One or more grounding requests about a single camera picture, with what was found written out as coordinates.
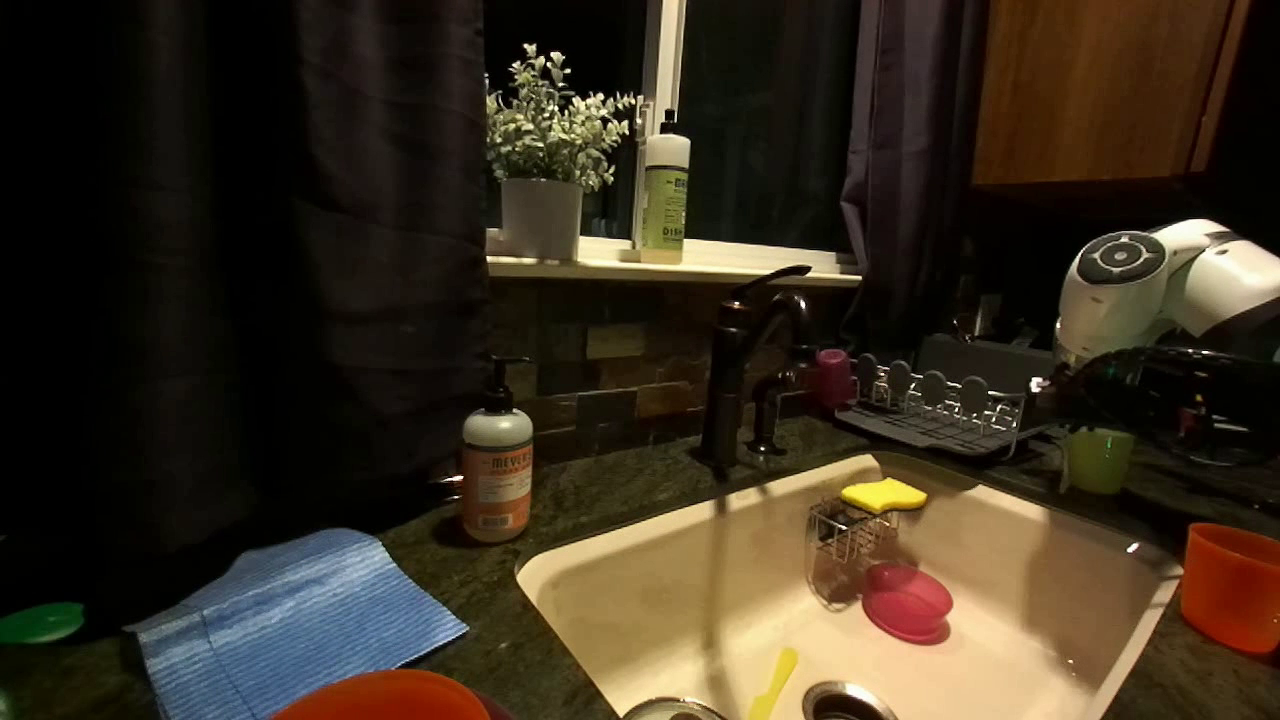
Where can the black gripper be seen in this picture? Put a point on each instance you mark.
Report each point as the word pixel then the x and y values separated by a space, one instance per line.
pixel 1152 390

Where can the green plastic cup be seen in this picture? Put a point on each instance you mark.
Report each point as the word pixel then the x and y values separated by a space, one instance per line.
pixel 1098 461

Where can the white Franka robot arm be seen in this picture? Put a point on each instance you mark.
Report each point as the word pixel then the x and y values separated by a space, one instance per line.
pixel 1134 280

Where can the grey dish drying rack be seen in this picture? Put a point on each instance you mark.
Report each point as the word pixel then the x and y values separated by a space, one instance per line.
pixel 981 367

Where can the orange plastic cup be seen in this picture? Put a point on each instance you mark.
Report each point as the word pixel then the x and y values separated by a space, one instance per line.
pixel 1234 585

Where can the pink plastic cup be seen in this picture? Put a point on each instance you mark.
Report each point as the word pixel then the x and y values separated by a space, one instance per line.
pixel 834 379

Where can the metal sink drain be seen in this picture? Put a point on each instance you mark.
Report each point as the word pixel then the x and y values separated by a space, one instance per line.
pixel 846 700

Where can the white kitchen sink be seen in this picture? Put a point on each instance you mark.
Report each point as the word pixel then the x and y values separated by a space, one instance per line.
pixel 694 602

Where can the yellow sponge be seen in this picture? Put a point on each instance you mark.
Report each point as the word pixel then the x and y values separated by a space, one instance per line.
pixel 881 494

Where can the pink silicone scrubber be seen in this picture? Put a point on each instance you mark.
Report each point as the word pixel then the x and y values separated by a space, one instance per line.
pixel 907 602

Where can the purple window curtain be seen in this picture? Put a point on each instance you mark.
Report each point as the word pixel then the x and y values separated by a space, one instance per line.
pixel 914 146

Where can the dark bronze faucet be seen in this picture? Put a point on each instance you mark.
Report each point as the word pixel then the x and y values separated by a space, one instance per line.
pixel 747 360

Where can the white window sill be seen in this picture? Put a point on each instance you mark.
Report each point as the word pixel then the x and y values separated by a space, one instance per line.
pixel 722 258

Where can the yellow plastic utensil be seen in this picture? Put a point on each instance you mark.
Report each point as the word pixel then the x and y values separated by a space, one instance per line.
pixel 772 682

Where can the green dish soap bottle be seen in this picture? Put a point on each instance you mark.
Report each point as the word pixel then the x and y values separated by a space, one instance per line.
pixel 662 185

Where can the potted plant white pot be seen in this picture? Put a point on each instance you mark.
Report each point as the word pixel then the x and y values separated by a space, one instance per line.
pixel 545 146

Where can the orange label soap dispenser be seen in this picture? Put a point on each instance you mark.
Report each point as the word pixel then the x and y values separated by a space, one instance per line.
pixel 496 464

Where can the orange plastic bowl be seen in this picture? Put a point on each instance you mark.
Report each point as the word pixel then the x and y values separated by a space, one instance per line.
pixel 385 699

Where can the blue dish cloth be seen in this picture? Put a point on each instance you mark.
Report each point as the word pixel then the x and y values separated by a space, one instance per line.
pixel 295 621

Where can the dark window curtain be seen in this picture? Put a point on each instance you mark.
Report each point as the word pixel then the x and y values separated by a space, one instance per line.
pixel 240 264

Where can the green plastic lid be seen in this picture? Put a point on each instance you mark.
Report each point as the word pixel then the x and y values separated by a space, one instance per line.
pixel 40 621

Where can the wooden wall cabinet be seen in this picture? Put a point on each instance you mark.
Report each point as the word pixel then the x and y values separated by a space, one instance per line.
pixel 1093 84

